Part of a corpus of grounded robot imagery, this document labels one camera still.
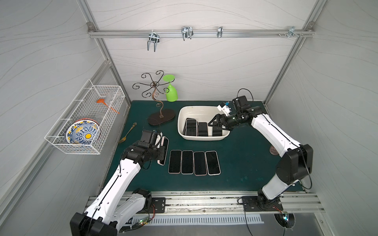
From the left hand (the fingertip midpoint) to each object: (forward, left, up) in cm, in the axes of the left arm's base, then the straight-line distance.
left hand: (163, 152), depth 77 cm
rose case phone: (0, -5, -14) cm, 15 cm away
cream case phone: (0, -28, -13) cm, 31 cm away
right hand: (+13, -27, +7) cm, 31 cm away
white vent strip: (-28, -18, -15) cm, 37 cm away
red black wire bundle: (-30, +6, -12) cm, 33 cm away
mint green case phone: (+1, -12, -15) cm, 20 cm away
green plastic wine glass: (+38, -1, +8) cm, 39 cm away
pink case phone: (-1, -20, -13) cm, 24 cm away
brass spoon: (+17, +32, -14) cm, 39 cm away
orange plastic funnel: (+20, +33, +18) cm, 42 cm away
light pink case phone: (+4, -1, +2) cm, 5 cm away
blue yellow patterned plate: (-1, +31, +20) cm, 37 cm away
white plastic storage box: (+38, -24, -13) cm, 47 cm away
